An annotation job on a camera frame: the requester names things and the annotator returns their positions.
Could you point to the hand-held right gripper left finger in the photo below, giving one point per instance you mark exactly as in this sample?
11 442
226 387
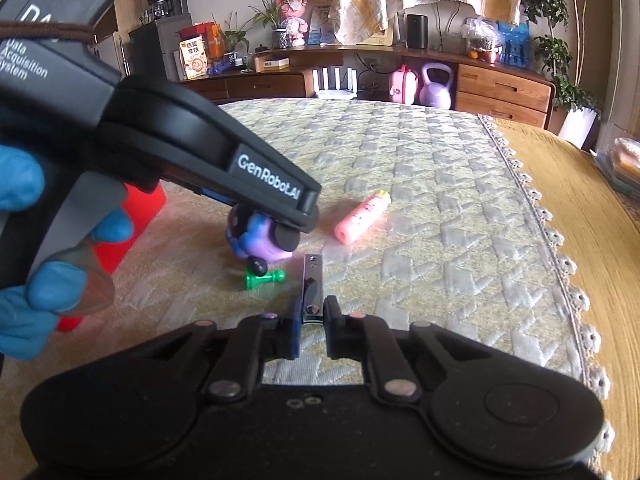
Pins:
295 332

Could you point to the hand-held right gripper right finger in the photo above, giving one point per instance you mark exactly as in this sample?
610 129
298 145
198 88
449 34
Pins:
331 332

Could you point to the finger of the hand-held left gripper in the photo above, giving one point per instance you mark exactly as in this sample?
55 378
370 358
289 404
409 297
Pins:
200 135
217 196

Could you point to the purple nail clipper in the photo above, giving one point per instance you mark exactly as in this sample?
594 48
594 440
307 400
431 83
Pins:
311 280

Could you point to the purple plush toy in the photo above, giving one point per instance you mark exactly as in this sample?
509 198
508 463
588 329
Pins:
257 240

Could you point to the red tin box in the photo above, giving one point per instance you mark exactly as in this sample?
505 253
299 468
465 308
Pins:
140 215

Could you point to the person's left hand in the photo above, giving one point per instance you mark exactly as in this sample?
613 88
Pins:
30 310

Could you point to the green chess pawn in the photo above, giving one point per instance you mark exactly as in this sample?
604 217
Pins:
260 280

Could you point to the printed cereal box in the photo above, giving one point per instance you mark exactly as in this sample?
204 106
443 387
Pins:
193 60

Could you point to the grey cabinet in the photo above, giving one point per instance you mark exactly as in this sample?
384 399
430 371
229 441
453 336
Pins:
155 52

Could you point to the orange red gift boxes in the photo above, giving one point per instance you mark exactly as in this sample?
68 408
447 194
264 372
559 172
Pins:
210 37

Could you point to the small green potted plant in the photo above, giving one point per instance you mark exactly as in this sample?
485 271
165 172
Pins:
235 40

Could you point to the white flat box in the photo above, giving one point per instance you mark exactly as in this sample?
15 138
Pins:
272 63

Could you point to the pink tube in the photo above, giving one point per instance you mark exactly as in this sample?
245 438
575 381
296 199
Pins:
361 217

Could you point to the potted orchid plant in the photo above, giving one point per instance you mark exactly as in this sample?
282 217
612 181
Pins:
275 30

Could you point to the black coffee machine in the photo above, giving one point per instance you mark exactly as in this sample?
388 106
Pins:
167 1

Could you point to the white router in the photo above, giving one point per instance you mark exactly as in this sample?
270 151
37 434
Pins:
336 85

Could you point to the pink doll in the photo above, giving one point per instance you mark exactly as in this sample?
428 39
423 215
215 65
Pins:
295 17

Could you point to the quilted cloth with lace edge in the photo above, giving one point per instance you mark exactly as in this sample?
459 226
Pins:
425 200

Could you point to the pink toy suitcase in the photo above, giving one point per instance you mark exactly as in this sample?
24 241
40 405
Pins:
404 86

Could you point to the purple kettlebell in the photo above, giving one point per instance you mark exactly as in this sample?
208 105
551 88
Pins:
436 91

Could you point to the black speaker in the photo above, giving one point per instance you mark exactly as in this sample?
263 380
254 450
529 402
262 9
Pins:
417 31

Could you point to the yellow woven tablecloth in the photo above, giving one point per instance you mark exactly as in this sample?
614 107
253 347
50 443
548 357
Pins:
600 260

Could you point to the wooden media cabinet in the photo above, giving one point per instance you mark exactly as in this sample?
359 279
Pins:
500 90

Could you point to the clear plastic bag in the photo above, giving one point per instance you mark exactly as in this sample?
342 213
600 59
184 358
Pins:
480 35

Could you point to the white planter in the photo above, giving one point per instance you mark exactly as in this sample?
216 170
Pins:
580 127

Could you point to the blue printed bag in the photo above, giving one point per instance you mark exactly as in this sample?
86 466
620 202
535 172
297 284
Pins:
515 45

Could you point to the stack of plastic folders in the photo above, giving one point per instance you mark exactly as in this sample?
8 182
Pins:
625 165

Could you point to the tall green potted tree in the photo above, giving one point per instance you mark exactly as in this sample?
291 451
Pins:
555 55

